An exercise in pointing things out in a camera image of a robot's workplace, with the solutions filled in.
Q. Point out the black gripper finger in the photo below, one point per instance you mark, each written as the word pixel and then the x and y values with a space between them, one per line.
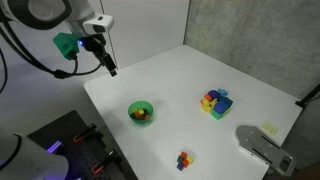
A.
pixel 113 70
pixel 104 58

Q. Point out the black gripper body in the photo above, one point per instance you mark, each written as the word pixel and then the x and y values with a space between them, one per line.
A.
pixel 91 43

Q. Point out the small blue block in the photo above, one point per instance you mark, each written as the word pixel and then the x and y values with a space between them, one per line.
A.
pixel 180 166

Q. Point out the small yellow block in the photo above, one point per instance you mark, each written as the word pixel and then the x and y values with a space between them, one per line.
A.
pixel 141 112
pixel 190 160

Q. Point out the small red block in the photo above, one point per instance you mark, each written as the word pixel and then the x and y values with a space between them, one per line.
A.
pixel 185 163
pixel 136 116

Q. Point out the green bowl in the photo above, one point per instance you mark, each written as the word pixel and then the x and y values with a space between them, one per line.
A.
pixel 140 120

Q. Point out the small dark green block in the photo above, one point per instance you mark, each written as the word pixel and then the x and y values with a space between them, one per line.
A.
pixel 180 159

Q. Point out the large green block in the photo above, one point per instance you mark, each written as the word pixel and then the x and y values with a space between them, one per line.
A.
pixel 217 116

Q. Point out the red black clamp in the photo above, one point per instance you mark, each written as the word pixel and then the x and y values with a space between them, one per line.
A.
pixel 105 162
pixel 85 132

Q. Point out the black equipment base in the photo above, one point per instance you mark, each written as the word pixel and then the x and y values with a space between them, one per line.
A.
pixel 80 153

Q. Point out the orange toy piece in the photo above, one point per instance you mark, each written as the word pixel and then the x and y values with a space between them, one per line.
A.
pixel 208 97

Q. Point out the yellow toy piece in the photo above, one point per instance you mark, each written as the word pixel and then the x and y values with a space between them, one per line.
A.
pixel 208 105

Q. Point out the purple ball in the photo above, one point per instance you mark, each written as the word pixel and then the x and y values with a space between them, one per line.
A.
pixel 213 94

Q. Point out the light blue toy piece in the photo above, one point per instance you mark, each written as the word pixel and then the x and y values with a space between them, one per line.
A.
pixel 222 91

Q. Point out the large blue cube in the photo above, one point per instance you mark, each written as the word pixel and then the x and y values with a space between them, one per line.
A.
pixel 220 107

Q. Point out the teal cube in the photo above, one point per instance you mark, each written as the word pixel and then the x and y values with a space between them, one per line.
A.
pixel 228 101

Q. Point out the yellow sticky note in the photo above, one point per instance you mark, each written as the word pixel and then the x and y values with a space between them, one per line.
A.
pixel 270 128

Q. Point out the grey metal plate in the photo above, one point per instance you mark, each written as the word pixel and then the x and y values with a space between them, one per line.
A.
pixel 263 148

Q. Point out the black stand bar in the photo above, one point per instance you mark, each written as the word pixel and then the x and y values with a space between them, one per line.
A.
pixel 308 96

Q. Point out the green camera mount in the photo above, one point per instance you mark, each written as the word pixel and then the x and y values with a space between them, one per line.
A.
pixel 66 45

